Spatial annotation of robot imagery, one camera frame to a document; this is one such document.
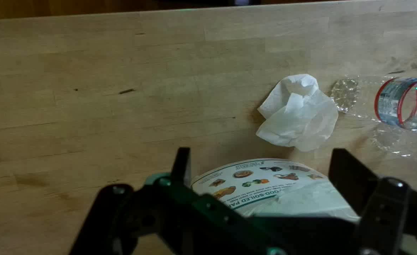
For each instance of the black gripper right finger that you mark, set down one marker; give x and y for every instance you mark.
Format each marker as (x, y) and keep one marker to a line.
(383, 212)

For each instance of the pale green bin liner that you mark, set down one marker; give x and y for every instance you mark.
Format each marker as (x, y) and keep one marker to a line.
(308, 199)

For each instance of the white compost bin body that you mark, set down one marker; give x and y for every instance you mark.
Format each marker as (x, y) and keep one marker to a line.
(246, 181)

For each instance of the crumpled white tissue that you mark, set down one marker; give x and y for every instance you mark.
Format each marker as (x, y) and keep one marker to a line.
(298, 117)

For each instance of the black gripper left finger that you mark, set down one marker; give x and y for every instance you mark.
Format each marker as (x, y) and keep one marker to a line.
(118, 216)

